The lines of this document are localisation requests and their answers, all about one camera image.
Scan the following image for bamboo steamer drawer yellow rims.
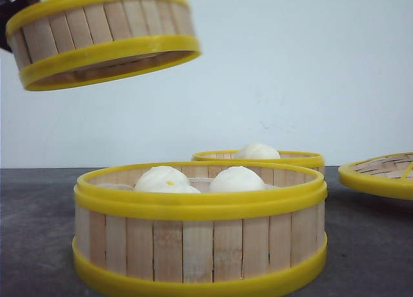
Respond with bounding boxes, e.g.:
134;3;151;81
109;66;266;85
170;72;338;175
192;150;325;174

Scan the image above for woven bamboo steamer lid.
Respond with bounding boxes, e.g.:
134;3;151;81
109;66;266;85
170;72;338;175
338;152;412;200

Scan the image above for bamboo steamer drawer bottom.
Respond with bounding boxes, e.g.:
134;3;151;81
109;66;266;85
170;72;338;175
73;163;327;292

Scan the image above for white steamed bun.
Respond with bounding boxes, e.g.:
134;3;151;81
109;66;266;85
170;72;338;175
234;142;281;159
139;183;201;194
210;166;266;192

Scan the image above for white steamed bun front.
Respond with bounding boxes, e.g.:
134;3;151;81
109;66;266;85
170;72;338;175
139;183;201;194

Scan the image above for bamboo steamer drawer carried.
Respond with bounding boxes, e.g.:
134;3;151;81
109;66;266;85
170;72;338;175
5;0;201;91

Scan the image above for white bun with yellow dot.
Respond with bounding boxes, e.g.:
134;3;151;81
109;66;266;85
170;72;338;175
134;165;190;192

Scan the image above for white steamed bun right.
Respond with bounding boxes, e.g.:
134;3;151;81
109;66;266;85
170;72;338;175
210;166;266;192

